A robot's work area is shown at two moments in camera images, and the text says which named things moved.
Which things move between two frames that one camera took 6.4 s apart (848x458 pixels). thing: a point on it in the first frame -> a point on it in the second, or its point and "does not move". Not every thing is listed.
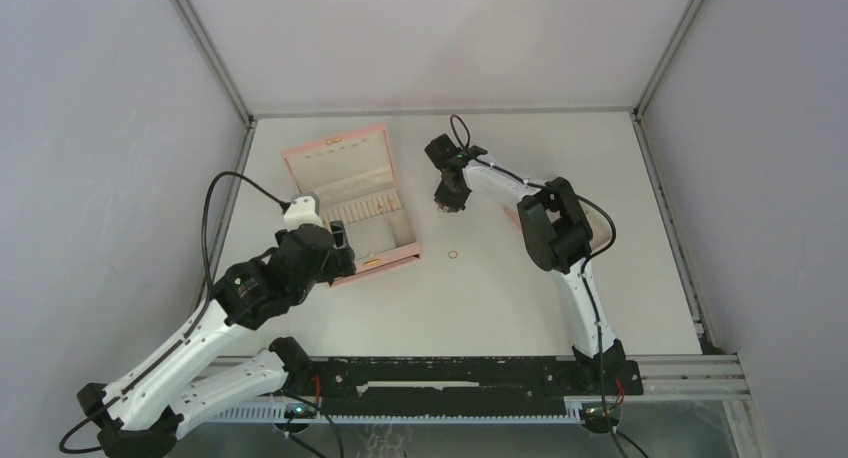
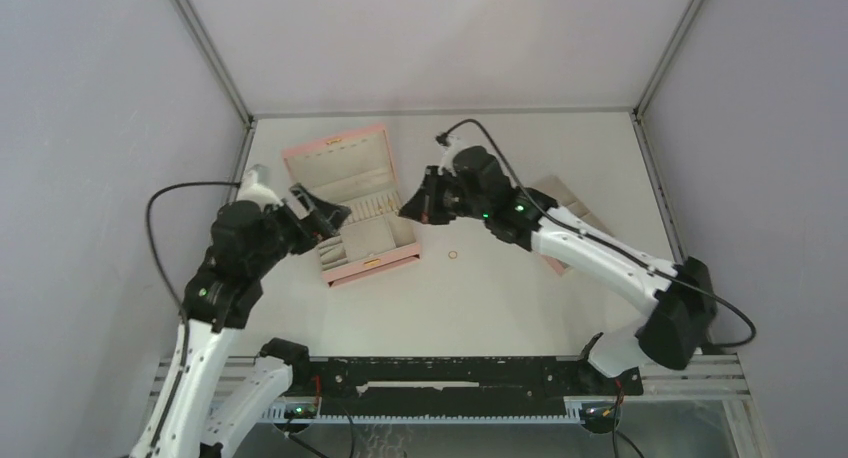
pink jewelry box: x=353 y=178 does not move
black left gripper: x=340 y=261 -> x=323 y=219
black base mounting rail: x=461 y=386 does not move
